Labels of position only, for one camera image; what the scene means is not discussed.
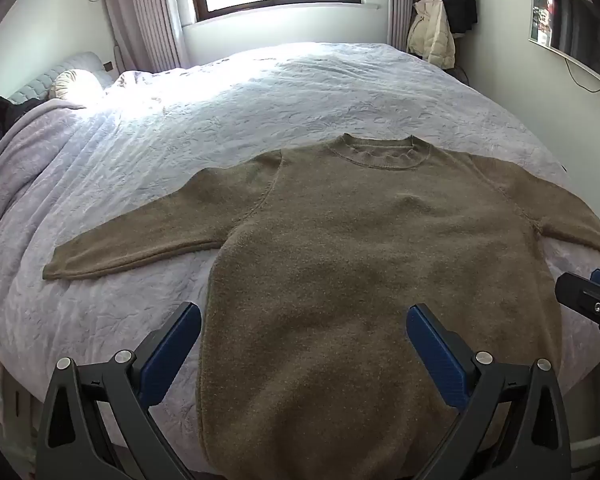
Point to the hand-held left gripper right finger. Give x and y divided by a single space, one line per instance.
435 355

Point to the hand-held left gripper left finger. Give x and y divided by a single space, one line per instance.
172 355

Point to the olive knitted sweater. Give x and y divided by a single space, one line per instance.
355 260

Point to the dark clothes pile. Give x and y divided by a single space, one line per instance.
0 117

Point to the bed with lilac bedspread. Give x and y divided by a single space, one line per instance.
230 110

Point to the cream round pillow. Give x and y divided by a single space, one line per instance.
77 85

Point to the cream puffer jacket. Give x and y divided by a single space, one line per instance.
430 35

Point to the grey padded headboard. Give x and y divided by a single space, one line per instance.
75 60

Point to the pale pleated curtain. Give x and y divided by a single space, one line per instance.
405 5
145 15

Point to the wooden bed frame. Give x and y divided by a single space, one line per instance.
17 405

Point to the wall mounted television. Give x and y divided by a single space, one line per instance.
580 25

